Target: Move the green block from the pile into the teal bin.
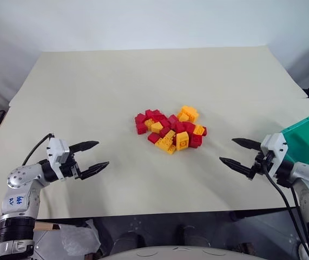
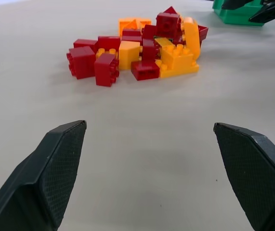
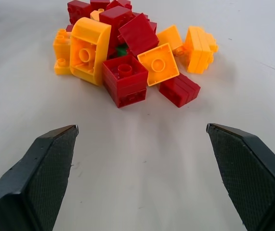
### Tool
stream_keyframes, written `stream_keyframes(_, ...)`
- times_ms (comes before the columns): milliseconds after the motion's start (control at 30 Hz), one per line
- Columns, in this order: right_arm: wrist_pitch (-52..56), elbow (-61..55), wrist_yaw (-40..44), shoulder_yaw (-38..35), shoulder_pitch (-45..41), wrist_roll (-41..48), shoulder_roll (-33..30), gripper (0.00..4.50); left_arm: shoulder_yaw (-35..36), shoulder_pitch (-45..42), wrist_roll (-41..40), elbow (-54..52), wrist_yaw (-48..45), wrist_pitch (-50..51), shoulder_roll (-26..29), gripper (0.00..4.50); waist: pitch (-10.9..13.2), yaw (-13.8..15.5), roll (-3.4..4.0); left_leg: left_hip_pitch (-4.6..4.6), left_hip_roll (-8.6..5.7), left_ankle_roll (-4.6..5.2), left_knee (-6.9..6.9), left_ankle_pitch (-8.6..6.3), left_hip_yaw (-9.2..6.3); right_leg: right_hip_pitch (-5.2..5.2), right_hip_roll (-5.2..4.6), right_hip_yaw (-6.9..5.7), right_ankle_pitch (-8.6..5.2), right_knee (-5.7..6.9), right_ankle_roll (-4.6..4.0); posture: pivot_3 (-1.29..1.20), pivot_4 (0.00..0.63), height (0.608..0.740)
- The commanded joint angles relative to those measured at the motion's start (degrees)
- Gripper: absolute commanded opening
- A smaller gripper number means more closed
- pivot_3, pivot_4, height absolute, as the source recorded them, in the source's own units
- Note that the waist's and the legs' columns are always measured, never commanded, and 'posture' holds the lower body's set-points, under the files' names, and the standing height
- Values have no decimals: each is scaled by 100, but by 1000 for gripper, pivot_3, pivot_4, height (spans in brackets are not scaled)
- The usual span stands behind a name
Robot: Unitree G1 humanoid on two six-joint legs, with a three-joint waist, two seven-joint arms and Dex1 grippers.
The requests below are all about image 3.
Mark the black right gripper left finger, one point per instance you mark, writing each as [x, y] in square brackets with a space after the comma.
[31, 183]

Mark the red square hollow block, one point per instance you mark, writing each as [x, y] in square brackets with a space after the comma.
[125, 81]

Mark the large rounded yellow block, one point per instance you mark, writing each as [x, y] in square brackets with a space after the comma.
[89, 50]

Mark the yellow square hollow block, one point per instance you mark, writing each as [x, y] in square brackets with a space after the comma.
[158, 64]

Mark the green plastic building brick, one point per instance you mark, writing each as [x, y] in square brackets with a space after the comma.
[121, 51]

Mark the red flat ridged block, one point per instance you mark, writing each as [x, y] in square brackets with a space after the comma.
[179, 90]

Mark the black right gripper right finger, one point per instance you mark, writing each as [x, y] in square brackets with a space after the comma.
[250, 178]

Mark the yellow stepped block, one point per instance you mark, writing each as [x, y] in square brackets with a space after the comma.
[61, 53]

